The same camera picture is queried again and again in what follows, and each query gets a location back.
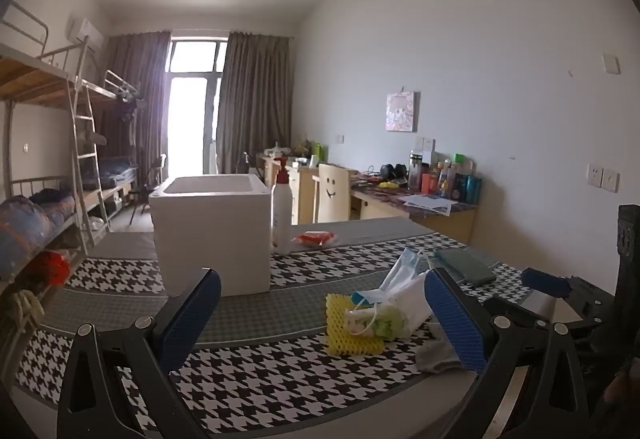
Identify plain wooden desk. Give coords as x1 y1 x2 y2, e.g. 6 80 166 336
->
257 154 321 226

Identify red white snack packet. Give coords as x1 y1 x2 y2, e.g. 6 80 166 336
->
292 230 340 247

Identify white boxes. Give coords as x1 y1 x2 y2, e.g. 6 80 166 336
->
415 136 437 165

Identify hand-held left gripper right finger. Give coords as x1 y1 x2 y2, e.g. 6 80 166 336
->
424 267 593 439

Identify dark green towel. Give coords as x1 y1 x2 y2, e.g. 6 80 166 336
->
434 246 497 286

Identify green tissue pack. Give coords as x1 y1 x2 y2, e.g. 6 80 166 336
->
374 303 407 336

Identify metal bunk bed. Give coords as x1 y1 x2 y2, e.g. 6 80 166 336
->
75 69 147 220
0 2 96 292

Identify white air conditioner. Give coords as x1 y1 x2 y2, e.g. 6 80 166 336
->
67 18 105 51

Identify blue face mask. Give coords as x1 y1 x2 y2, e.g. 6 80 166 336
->
384 248 428 292

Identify wooden chair smiley face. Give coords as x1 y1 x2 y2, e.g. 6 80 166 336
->
312 163 359 223

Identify houndstooth blanket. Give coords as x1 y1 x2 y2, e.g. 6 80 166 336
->
15 216 621 439

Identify white foam box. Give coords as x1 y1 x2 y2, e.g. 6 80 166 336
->
148 174 273 298

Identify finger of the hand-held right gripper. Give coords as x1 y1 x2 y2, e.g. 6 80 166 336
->
520 268 621 320
484 296 621 355

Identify black folding chair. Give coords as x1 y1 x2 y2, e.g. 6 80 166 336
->
127 153 168 226

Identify clear thermos bottle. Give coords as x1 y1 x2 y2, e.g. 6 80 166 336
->
408 150 425 193

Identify glass balcony door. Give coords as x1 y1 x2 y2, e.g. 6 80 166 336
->
165 38 230 175

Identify metal bunk ladder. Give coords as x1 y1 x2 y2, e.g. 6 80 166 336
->
65 76 109 250

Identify red bag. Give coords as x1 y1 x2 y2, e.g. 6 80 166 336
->
29 250 71 288

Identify dark blue bedding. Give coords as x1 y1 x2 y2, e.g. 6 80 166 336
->
97 158 139 190

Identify brown curtain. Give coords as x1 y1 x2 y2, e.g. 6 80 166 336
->
216 32 292 175
97 32 172 180

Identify beige rope bundle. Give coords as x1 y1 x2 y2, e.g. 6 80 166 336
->
9 289 42 336

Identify wooden desk patterned cover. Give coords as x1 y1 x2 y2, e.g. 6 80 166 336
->
350 172 477 245

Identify white pump bottle red cap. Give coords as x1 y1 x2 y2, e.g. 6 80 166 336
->
271 156 293 255

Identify yellow foam net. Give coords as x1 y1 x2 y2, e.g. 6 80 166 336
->
326 294 386 356

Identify white cloth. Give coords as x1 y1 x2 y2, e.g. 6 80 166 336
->
385 269 434 339

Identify printed papers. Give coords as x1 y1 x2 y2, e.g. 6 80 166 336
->
400 194 459 218

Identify blue orange quilt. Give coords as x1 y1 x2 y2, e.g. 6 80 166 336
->
0 196 76 281

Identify hanging dark clothes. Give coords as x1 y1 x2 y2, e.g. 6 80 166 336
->
115 89 139 126

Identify grey sock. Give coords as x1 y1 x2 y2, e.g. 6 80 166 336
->
414 323 468 374

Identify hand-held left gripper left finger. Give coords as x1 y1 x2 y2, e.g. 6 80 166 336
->
56 267 223 439

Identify row of toiletry bottles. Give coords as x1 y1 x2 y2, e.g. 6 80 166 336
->
421 152 483 206

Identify cartoon wall picture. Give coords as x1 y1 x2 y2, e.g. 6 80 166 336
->
386 90 417 133

